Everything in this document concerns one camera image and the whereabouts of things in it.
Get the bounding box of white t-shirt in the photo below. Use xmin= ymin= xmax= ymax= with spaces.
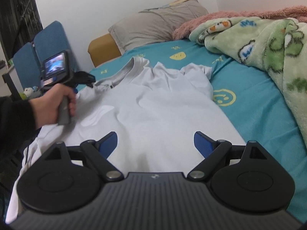
xmin=4 ymin=57 xmax=247 ymax=224

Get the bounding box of person's left hand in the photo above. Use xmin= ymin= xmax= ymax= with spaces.
xmin=29 ymin=84 xmax=77 ymax=129

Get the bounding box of blue covered chair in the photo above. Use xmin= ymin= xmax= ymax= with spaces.
xmin=13 ymin=43 xmax=41 ymax=90
xmin=34 ymin=21 xmax=79 ymax=71

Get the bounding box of yellow-green plush toy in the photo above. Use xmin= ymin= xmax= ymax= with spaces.
xmin=19 ymin=86 xmax=41 ymax=100

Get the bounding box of teal patterned bed sheet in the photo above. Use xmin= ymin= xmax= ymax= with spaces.
xmin=91 ymin=40 xmax=306 ymax=222

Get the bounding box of grey pillow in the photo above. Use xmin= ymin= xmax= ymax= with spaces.
xmin=108 ymin=0 xmax=208 ymax=53

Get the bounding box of pink fluffy blanket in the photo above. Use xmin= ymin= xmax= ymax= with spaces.
xmin=172 ymin=4 xmax=307 ymax=41

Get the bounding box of green cartoon fleece blanket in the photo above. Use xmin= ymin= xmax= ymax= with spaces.
xmin=189 ymin=17 xmax=306 ymax=139

